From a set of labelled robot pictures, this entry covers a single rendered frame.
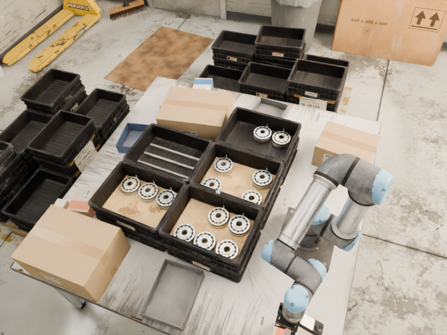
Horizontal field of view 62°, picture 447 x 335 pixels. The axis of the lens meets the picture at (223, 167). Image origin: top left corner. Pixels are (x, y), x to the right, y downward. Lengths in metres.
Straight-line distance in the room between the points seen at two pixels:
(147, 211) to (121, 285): 0.37
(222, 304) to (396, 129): 2.36
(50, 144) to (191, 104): 1.16
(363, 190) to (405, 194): 1.79
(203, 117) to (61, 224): 0.95
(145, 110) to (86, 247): 1.14
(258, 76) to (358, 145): 1.42
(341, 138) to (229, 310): 1.09
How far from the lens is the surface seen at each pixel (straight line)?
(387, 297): 2.69
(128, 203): 1.97
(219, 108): 2.23
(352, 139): 2.17
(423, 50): 4.33
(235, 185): 1.94
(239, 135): 2.16
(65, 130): 3.01
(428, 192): 3.21
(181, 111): 2.25
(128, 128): 2.48
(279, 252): 1.31
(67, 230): 1.91
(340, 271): 1.89
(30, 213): 2.93
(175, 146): 2.15
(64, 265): 1.83
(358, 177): 1.34
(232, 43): 3.72
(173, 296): 1.83
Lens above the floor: 2.40
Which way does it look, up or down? 51 degrees down
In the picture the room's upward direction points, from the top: 5 degrees counter-clockwise
